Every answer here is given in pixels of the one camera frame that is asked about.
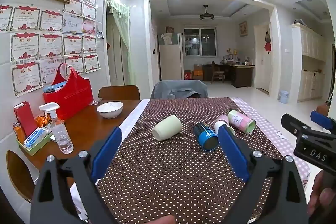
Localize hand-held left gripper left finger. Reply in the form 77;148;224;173
29;126;124;224

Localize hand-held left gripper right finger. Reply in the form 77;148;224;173
217;126;310;224

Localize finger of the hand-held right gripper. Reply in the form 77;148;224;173
310;110;334;132
281;113;313;139

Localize pale green cup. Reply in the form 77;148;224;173
152;114;182;141

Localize blue cup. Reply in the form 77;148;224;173
193;123;219;152

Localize pink and green cup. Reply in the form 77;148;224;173
227;110;256;134

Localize small pink white cup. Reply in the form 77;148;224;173
213;114;235;135

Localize person's right hand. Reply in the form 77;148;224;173
307;170;336;218

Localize person's left hand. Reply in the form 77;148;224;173
142;215;176;224

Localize light blue trash bin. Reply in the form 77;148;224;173
278;90;289;104

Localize white bowl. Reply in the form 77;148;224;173
97;101;124;119

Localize clear spray bottle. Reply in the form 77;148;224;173
39;102;75;154

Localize cream cabinet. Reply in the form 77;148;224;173
290;23;327;103

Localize brown wooden chair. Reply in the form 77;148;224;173
98;85;140;101
6;150;36;204

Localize white door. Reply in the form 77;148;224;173
254;23;271;95

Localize brown polka dot tablecloth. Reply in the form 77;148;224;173
87;97;305;224

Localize red felt bag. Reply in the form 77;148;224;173
43;63;94;121

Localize dark wooden desk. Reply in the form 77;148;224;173
202;62;255;88

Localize gold wrapped snacks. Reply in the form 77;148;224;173
36;112;52;128

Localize green tray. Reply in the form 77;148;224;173
15;131;54;156

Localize blue white tissue packet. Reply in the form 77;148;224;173
23;127;52;147

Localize dark wooden desk chair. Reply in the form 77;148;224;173
210;61;226;84

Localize red hanging decoration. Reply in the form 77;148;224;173
264;26;272;53

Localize grey jacket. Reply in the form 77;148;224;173
150;79;209;99

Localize cardboard box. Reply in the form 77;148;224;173
193;64;204;80

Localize red gift box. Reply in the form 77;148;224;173
14;101;38;137

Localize orange bottle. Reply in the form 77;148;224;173
12;122;27;145

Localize white refrigerator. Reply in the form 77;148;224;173
157;32;184;81

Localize window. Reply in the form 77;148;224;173
183;28;217;57

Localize green lace curtain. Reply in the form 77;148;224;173
105;0;131;86

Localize ceiling fan lamp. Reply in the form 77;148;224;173
199;5;215;22

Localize small framed wall picture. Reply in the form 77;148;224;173
238;21;249;37

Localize wall of award certificates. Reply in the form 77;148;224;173
0;0;102;97

